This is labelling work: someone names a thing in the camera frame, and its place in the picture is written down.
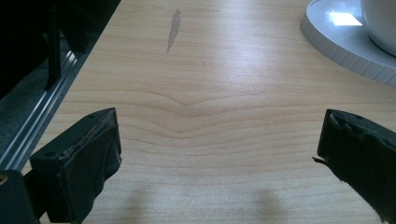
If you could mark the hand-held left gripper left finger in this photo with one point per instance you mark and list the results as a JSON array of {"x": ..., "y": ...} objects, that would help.
[{"x": 77, "y": 161}]

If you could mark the round white ribbed tray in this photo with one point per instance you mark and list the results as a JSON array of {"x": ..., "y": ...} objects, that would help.
[{"x": 339, "y": 40}]

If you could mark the white cup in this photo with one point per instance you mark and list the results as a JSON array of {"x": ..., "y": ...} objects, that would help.
[{"x": 381, "y": 23}]

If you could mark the black stand post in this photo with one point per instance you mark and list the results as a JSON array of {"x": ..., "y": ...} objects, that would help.
[{"x": 53, "y": 46}]

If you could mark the aluminium rail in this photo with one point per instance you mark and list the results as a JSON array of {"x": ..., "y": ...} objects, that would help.
[{"x": 40, "y": 112}]

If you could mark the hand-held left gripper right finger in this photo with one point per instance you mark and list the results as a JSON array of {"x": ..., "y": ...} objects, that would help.
[{"x": 361, "y": 152}]

